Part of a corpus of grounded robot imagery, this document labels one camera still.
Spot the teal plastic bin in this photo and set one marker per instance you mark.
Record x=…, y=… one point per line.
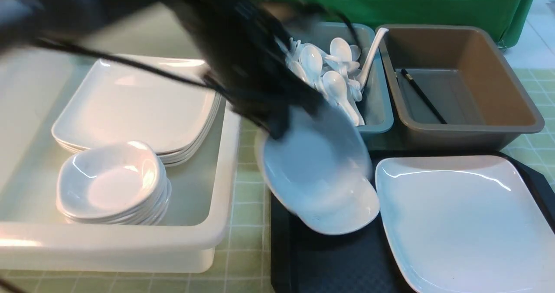
x=375, y=106

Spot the white square rice plate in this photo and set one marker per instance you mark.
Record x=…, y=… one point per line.
x=464, y=224

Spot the large white plastic tub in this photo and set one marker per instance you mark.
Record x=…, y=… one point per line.
x=35, y=87

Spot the white soup spoon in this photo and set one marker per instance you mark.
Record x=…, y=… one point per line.
x=312, y=63

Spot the stack of white small bowls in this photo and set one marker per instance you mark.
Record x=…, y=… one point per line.
x=118, y=184

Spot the pile of white spoons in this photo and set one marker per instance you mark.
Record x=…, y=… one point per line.
x=337, y=82

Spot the black serving tray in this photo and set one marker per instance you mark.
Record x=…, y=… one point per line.
x=304, y=261

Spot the brown plastic bin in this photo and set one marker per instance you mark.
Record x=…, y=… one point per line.
x=466, y=77

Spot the white small bowl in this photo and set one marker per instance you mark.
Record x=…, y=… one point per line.
x=319, y=167
x=338, y=215

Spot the white ladle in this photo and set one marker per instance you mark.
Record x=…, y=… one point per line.
x=364, y=71

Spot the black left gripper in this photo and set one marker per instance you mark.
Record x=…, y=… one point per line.
x=242, y=44

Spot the black chopstick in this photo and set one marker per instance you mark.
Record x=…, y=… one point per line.
x=422, y=95

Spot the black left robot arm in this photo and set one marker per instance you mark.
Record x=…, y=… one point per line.
x=60, y=24

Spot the stack of white square plates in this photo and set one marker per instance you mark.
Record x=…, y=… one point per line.
x=118, y=103

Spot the green backdrop cloth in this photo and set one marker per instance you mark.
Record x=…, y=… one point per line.
x=503, y=20

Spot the green checkered tablecloth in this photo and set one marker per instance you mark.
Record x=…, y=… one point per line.
x=241, y=263

